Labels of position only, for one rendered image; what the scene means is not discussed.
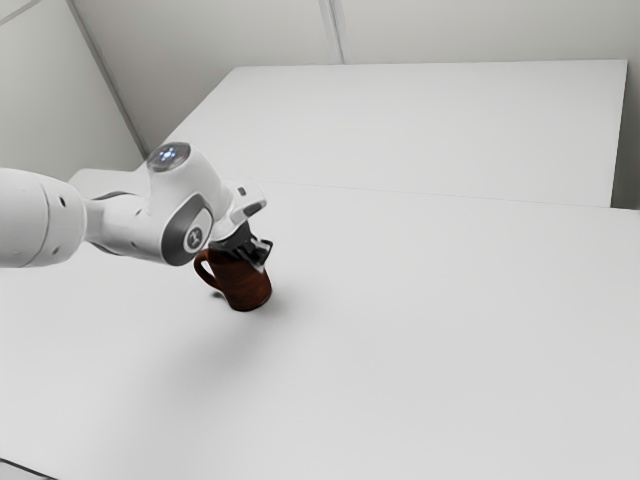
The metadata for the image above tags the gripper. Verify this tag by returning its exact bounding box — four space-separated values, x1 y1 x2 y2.
209 223 275 274

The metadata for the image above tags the brown ceramic mug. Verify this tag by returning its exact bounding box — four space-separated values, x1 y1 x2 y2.
193 247 274 313

